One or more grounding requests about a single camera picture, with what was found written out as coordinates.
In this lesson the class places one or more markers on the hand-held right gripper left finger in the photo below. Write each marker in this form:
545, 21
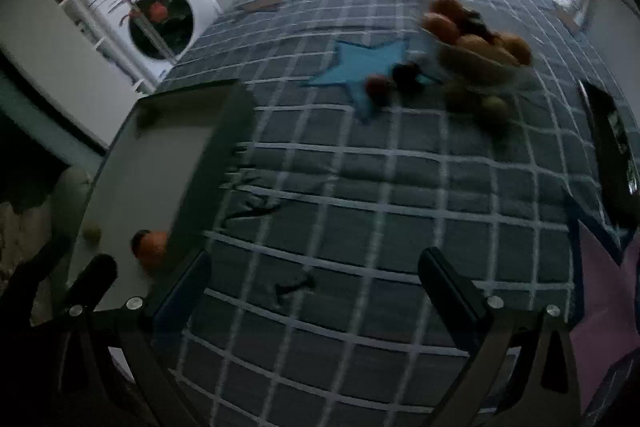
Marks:
180, 292

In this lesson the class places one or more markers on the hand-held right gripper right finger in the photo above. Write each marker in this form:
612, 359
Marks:
450, 292

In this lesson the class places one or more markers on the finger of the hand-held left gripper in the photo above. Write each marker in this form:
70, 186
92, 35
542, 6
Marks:
95, 274

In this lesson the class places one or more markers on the tiny pale green fruit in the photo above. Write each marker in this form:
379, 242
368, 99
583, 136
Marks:
91, 235

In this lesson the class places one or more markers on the small yellow-orange round fruit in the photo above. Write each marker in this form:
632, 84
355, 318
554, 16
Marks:
151, 248

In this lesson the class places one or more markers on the white rectangular box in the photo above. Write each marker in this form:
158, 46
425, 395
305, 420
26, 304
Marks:
150, 177

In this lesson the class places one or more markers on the pale grey cushion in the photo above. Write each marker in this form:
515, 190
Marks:
70, 194

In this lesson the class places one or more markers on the checked blanket with stars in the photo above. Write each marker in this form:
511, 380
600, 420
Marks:
375, 182

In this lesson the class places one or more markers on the brown kiwi fruit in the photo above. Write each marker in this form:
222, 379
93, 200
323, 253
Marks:
495, 108

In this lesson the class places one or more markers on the small red fruit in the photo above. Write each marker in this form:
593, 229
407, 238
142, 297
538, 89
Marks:
377, 85

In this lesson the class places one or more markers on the black rectangular tray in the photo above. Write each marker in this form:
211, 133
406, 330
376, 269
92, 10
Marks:
610, 142

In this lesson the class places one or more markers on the small dark round fruit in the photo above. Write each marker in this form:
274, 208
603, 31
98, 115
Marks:
407, 74

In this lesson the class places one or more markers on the clear fruit bowl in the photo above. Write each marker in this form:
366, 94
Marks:
480, 69

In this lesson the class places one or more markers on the orange fruit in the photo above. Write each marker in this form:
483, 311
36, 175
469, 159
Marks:
446, 8
440, 28
515, 49

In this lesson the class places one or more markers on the white washing machine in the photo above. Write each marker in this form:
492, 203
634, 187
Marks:
160, 22

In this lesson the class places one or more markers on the dark fruit in bowl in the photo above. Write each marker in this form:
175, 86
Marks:
475, 24

